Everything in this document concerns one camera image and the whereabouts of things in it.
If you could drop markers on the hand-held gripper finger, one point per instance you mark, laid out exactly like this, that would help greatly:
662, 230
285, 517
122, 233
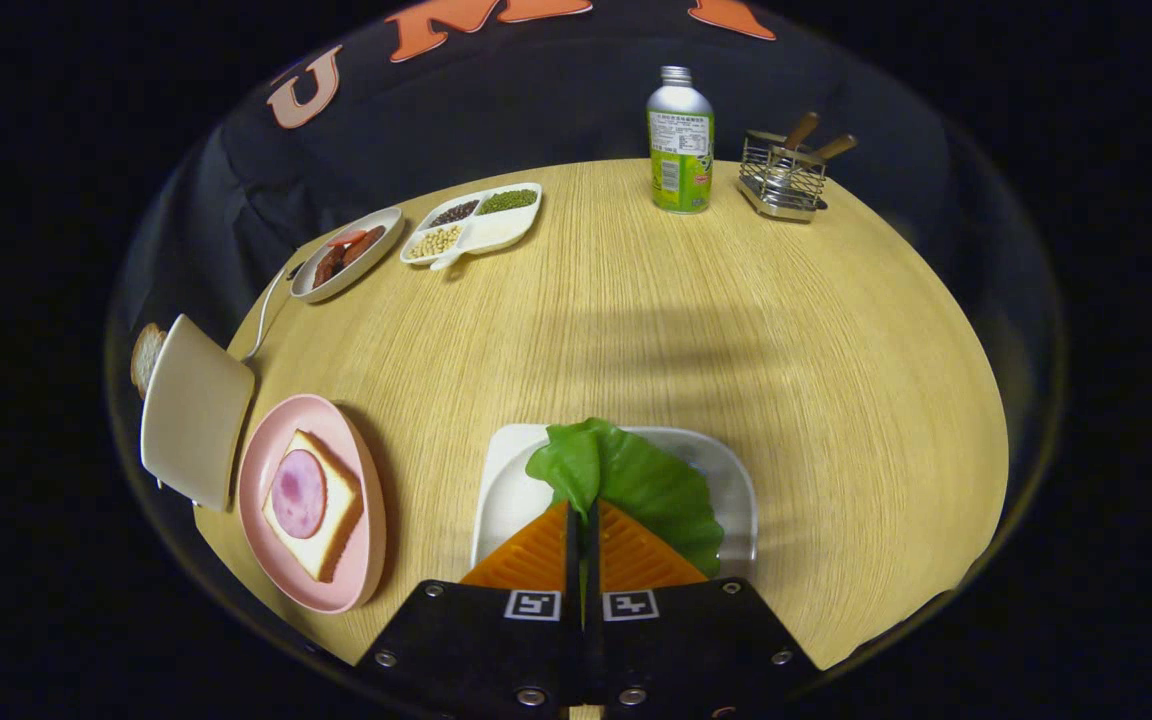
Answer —
572, 570
593, 570

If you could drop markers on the green lettuce leaf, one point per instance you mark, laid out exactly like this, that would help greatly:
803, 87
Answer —
636, 480

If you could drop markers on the toasted brown bread slice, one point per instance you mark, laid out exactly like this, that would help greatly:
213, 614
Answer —
144, 358

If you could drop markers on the white square plate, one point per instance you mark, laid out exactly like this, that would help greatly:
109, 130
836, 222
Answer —
511, 490

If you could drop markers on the pink plate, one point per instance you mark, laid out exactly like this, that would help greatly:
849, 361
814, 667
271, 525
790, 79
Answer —
361, 480

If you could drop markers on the white bread slice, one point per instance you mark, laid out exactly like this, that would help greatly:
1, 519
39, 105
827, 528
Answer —
331, 540

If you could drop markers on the round pink ham slice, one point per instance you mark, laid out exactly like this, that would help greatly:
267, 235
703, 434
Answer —
298, 493

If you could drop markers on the white divided dish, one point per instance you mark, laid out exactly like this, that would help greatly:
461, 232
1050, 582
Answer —
496, 230

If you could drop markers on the pile of yellow soybeans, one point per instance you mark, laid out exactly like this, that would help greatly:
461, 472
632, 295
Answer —
435, 241

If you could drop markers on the round white plate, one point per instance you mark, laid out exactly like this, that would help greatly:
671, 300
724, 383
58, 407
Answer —
331, 288

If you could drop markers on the pile of green beans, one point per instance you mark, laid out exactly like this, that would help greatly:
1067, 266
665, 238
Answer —
507, 201

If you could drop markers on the pile of dark red beans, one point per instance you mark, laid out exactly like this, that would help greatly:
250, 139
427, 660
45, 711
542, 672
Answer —
453, 212

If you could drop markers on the brown rib meat piece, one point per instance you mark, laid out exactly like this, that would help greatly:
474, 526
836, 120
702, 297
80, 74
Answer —
366, 245
328, 265

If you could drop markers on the red sausage slice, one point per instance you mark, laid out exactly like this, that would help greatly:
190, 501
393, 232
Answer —
346, 238

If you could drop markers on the white toaster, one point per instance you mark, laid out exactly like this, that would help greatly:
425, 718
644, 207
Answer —
196, 410

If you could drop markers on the silver bottle green label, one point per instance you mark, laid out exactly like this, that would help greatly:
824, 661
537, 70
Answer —
681, 150

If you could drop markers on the black backdrop cloth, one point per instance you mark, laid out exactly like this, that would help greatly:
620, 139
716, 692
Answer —
536, 100

